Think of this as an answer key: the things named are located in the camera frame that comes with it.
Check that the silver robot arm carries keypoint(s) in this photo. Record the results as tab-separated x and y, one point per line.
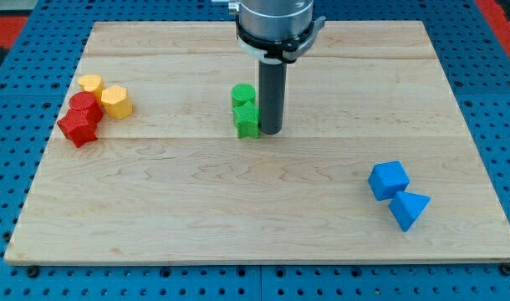
274	31

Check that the wooden board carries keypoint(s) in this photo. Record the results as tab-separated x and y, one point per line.
172	184

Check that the green star block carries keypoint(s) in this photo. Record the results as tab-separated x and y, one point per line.
246	120

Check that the green cylinder block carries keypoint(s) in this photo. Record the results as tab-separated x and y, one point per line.
241	94

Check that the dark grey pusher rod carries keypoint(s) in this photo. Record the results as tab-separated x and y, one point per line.
271	88

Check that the blue cube block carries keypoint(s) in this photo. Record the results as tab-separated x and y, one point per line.
387	178

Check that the yellow hexagon block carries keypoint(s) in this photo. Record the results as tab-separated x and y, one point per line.
116	101

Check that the blue triangle block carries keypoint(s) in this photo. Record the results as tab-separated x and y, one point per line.
407	207

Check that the yellow heart block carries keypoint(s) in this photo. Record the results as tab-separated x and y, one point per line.
93	84

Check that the red star block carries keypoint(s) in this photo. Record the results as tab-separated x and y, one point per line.
78	126

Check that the red cylinder block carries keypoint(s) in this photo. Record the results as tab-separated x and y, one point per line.
86	101

